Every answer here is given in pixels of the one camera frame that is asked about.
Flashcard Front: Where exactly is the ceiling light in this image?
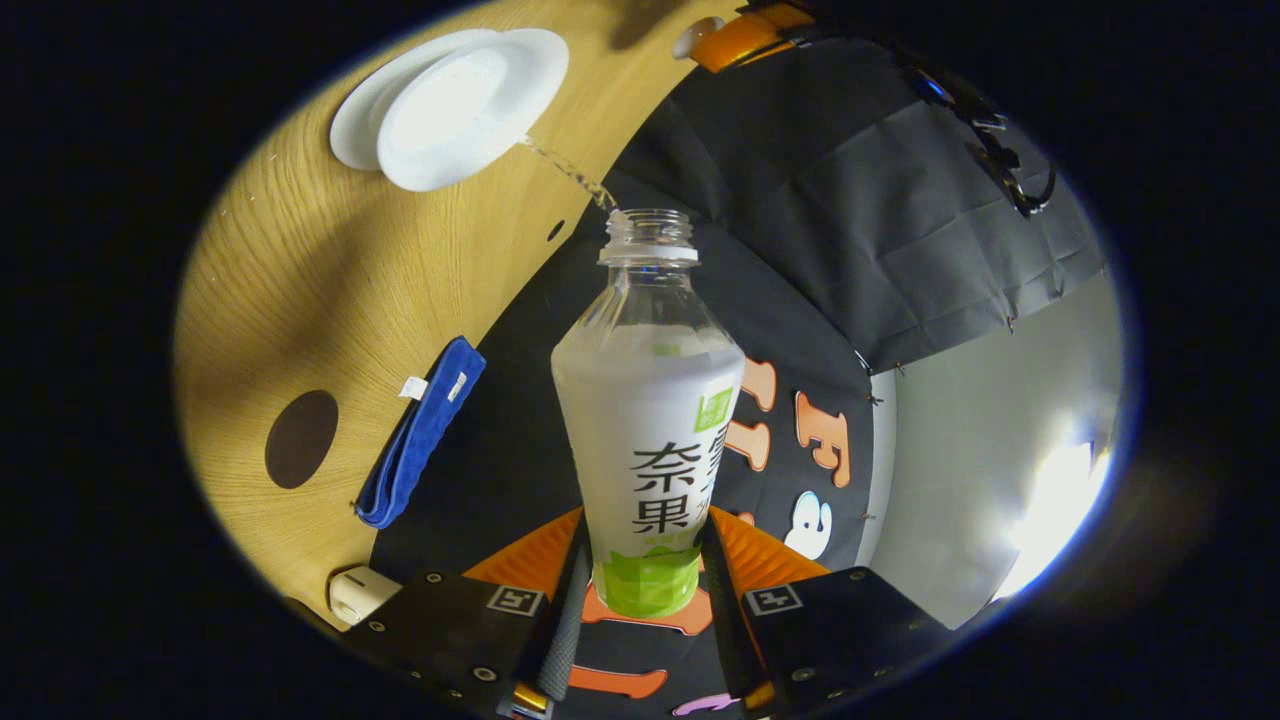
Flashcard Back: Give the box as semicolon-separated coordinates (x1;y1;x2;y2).
1000;430;1111;601

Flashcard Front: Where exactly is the blue folded towel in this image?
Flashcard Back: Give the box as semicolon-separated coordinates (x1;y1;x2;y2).
355;336;487;529

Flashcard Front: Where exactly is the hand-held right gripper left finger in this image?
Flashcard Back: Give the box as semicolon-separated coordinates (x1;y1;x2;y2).
340;507;593;720

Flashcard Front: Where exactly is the dark brown round coaster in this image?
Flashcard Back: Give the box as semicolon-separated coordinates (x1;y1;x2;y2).
265;390;339;490

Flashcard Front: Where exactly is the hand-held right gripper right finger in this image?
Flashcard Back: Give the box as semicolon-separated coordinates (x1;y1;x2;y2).
700;505;951;720

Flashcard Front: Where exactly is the white toaster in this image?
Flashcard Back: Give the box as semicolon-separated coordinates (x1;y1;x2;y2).
328;565;403;628

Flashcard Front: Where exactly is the clear water bottle white label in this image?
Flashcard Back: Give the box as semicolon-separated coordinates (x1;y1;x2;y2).
550;208;747;619

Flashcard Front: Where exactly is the white saucer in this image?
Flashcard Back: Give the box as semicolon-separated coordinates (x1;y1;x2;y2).
330;28;501;171

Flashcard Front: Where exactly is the white teacup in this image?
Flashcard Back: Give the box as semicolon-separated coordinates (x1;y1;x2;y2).
377;28;570;193

